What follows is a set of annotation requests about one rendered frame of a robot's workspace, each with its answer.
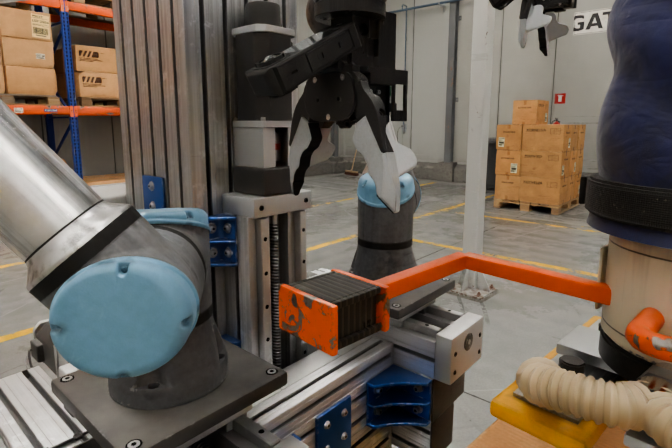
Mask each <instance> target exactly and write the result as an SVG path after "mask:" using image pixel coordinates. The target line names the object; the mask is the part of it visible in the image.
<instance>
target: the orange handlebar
mask: <svg viewBox="0 0 672 448"><path fill-rule="evenodd" d="M464 269H468V270H472V271H476V272H480V273H484V274H488V275H492V276H495V277H499V278H503V279H507V280H511V281H515V282H519V283H523V284H526V285H530V286H534V287H538V288H542V289H546V290H550V291H554V292H558V293H561V294H565V295H569V296H573V297H577V298H581V299H585V300H589V301H592V302H596V303H600V304H604V305H608V306H609V305H610V303H611V289H610V287H609V286H608V285H607V284H606V283H604V282H597V281H595V280H590V279H586V278H582V277H577V276H573V275H568V274H564V273H560V272H555V271H551V270H546V269H542V268H537V267H533V266H529V265H524V264H520V263H515V262H511V261H507V260H502V259H498V258H493V257H489V256H485V255H480V254H476V253H471V252H467V253H461V252H456V253H453V254H450V255H447V256H445V257H442V258H439V259H436V260H433V261H430V262H427V263H424V264H421V265H418V266H415V267H413V268H410V269H407V270H404V271H401V272H398V273H395V274H392V275H389V276H386V277H384V278H381V279H378V280H375V282H378V283H381V284H384V285H387V286H389V287H390V299H391V298H393V297H396V296H398V295H401V294H404V293H406V292H409V291H411V290H414V289H416V288H419V287H421V286H424V285H426V284H429V283H431V282H434V281H436V280H439V279H441V278H444V277H446V276H449V275H451V274H454V273H456V272H459V271H461V270H464ZM664 323H665V320H664V316H663V315H662V313H661V312H660V311H658V310H657V309H655V308H652V307H647V308H644V309H643V310H642V311H641V312H640V313H639V314H638V315H637V316H636V317H635V318H634V319H633V320H632V321H631V322H630V323H629V324H628V325H627V327H626V330H625V338H626V340H627V341H628V342H629V343H630V345H631V346H632V347H633V348H634V349H636V350H638V351H639V352H641V353H643V354H646V355H648V356H651V357H653V358H656V359H660V360H663V361H667V362H672V337H671V336H666V335H662V334H659V333H658V332H659V331H660V329H661V328H662V327H663V325H664Z"/></svg>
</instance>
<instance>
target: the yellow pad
mask: <svg viewBox="0 0 672 448"><path fill-rule="evenodd" d="M582 326H585V327H589V328H592V329H595V330H599V331H600V328H601V317H599V316H593V317H592V318H591V319H590V320H588V321H587V322H586V323H585V324H583V325H582ZM543 358H547V359H550V360H553V361H554V362H555V363H556V364H557V365H558V366H559V367H560V368H562V369H566V371H575V373H576V375H577V374H578V373H582V374H584V375H585V376H586V377H588V376H594V378H595V380H598V379H599V378H602V379H603V380H604V381H605V382H608V381H609V380H611V381H613V382H614V383H616V381H620V382H621V381H627V380H626V379H624V378H623V377H621V376H620V375H618V374H616V373H613V372H610V371H607V370H604V369H601V368H598V367H596V366H593V365H590V364H587V363H585V362H584V361H583V360H582V359H581V358H579V357H576V356H573V355H561V354H558V353H556V347H555V348H554V349H553V350H552V351H551V352H549V353H548V354H547V355H546V356H544V357H543ZM627 382H628V381H627ZM490 413H491V415H492V416H494V417H496V418H498V419H500V420H502V421H504V422H506V423H508V424H510V425H512V426H514V427H516V428H518V429H520V430H522V431H524V432H527V433H529V434H531V435H533V436H535V437H537V438H539V439H541V440H543V441H545V442H547V443H549V444H551V445H553V446H555V447H557V448H592V447H593V445H594V444H595V443H596V441H597V440H598V439H599V437H600V436H601V434H602V433H603V432H604V430H605V429H606V428H607V425H606V424H604V423H602V424H600V425H596V423H595V422H594V421H593V420H590V421H588V422H587V421H585V420H584V419H583V417H580V418H575V417H574V416H573V415H572V414H571V415H565V414H564V413H563V412H562V413H557V412H556V411H555V410H548V409H547V408H544V407H539V406H538V405H537V404H533V403H531V402H529V401H528V400H527V399H526V398H524V396H523V394H522V392H521V391H520V389H519V387H518V386H517V384H516V380H515V381H514V382H513V383H512V384H510V385H509V386H508V387H507V388H505V389H504V390H503V391H502V392H501V393H499V394H498V395H497V396H496V397H494V398H493V399H492V401H491V406H490Z"/></svg>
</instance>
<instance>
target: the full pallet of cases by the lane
mask: <svg viewBox="0 0 672 448"><path fill-rule="evenodd" d="M548 110H549V101H545V100H514V101H513V116H512V124H507V125H497V138H496V149H497V155H496V169H495V174H496V180H495V196H494V206H493V207H495V208H501V207H503V206H506V205H509V204H512V203H514V204H520V211H528V212H529V211H532V210H534V209H536V208H539V207H549V208H551V214H552V215H559V214H562V213H564V212H565V211H567V210H569V209H571V208H573V207H575V206H577V205H579V204H578V203H579V202H578V201H579V189H580V178H581V174H582V167H583V149H584V140H585V129H586V125H571V124H547V123H548ZM503 202H504V203H503Z"/></svg>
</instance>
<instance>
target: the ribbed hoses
mask: <svg viewBox="0 0 672 448"><path fill-rule="evenodd" d="M641 381H642V380H638V381H630V380H629V381H628V382H627V381H621V382H620V381H616V383H614V382H613V381H611V380H609V381H608V382H605V381H604V380H603V379H602V378H599V379H598V380H595V378H594V376H588V377H586V376H585V375H584V374H582V373H578V374H577V375H576V373H575V371H566V369H562V368H560V367H559V366H558V365H557V364H556V363H555V362H554V361H553V360H550V359H547V358H543V357H532V358H530V359H528V360H526V361H524V362H523V363H522V364H521V366H520V367H519V369H518V371H517V373H516V384H517V386H518V387H519V389H520V391H521V392H522V394H523V396H524V398H526V399H527V400H528V401H529V402H531V403H533V404H537V405H538V406H539V407H544V408H547V409H548V410H555V411H556V412H557V413H562V412H563V413H564V414H565V415H571V414H572V415H573V416H574V417H575V418H580V417H583V419H584V420H585V421H587V422H588V421H590V420H593V421H594V422H595V423H596V425H600V424H602V423H604V424H606V425H607V426H608V427H609V428H614V427H615V426H618V427H619V428H620V429H621V430H623V431H627V430H629V429H631V430H634V431H638V432H640V431H642V430H644V431H645V432H646V434H647V435H648V436H650V437H651V438H653V439H654V441H655V442H656V443H657V445H658V446H661V447H664V448H672V391H671V390H669V389H667V388H664V387H661V388H663V389H665V390H668V391H670V392H671V393H668V392H661V391H656V392H652V393H651V392H650V391H649V389H648V388H647V387H646V386H644V385H643V384H641V383H639V382H641ZM642 382H644V383H648V382H647V381H642Z"/></svg>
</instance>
